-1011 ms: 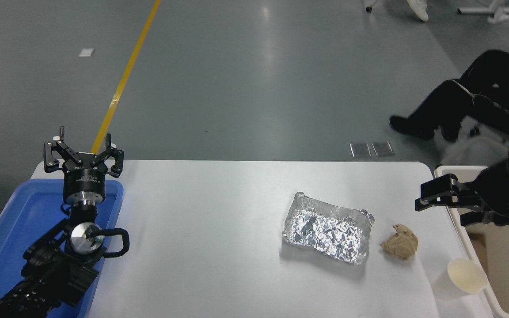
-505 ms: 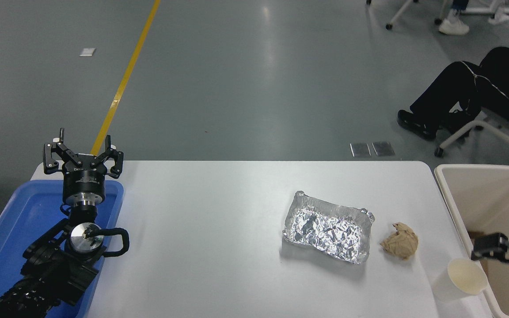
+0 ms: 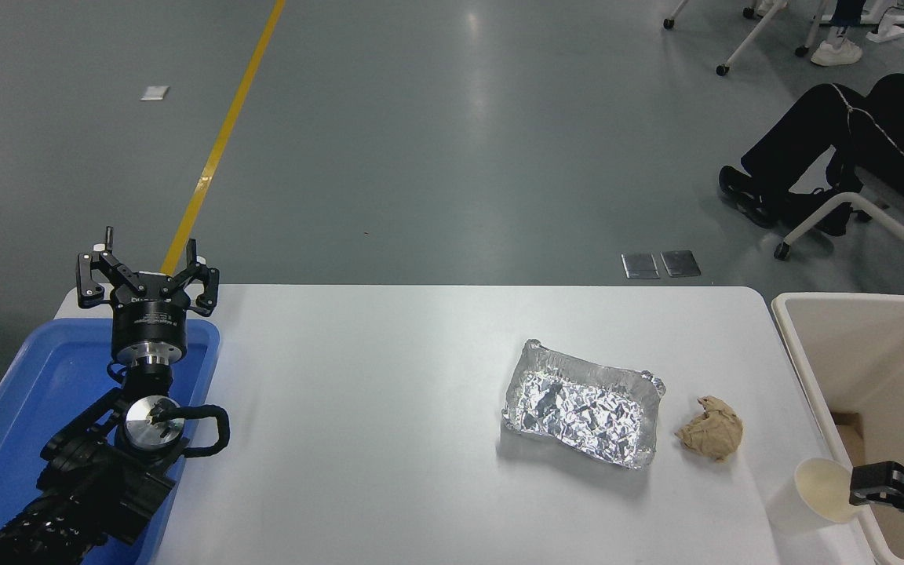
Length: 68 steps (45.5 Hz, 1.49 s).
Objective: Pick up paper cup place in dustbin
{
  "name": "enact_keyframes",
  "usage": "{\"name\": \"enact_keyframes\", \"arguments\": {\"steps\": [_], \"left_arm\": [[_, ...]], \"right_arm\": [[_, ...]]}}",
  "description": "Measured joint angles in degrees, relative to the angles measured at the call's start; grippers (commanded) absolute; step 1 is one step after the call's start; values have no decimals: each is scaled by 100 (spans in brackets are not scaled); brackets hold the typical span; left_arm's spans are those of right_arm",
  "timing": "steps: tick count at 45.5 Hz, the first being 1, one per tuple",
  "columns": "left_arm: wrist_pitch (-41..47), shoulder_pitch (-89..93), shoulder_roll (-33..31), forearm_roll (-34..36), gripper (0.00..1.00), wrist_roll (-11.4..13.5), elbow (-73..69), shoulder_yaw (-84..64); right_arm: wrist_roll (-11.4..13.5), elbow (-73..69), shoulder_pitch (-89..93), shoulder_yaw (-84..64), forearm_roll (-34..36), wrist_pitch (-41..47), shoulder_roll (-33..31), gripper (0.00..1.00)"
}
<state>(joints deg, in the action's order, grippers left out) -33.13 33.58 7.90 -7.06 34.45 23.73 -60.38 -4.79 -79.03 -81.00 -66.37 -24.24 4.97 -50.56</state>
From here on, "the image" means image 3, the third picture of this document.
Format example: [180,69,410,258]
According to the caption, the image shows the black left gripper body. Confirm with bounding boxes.
[110,274,190,369]

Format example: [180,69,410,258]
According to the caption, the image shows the white paper cup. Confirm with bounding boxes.
[766,457,866,536]

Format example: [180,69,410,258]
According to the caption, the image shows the large pale plastic bin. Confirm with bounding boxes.
[771,292,904,565]

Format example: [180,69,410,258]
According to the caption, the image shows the blue plastic tray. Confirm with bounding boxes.
[0,318,221,565]

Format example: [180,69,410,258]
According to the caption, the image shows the crumpled tan paper ball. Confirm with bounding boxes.
[675,395,744,464]

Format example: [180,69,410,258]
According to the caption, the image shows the white rolling chair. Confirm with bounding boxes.
[662,0,831,77]
[774,191,904,297]

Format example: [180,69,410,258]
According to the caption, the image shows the metal floor plate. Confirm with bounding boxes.
[661,250,702,279]
[622,253,661,280]

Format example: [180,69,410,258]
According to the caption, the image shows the crumpled silver foil tray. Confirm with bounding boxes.
[501,339,667,470]

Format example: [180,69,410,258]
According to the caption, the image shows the person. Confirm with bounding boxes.
[811,0,867,67]
[719,73,904,236]

